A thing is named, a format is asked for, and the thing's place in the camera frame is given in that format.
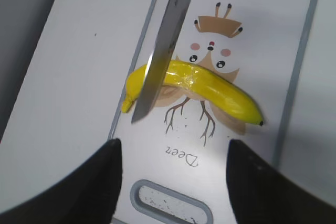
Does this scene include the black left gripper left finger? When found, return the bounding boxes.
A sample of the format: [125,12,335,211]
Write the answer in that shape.
[1,138,123,223]

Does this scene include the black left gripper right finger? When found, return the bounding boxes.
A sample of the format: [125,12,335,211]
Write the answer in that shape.
[226,139,335,223]

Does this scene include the white-handled kitchen knife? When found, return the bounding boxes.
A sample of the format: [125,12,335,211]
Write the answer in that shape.
[131,0,191,124]

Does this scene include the yellow plastic banana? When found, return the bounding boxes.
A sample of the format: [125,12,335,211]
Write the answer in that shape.
[121,59,265,126]

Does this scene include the white grey-rimmed cutting board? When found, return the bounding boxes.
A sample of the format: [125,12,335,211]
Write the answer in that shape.
[111,0,317,223]

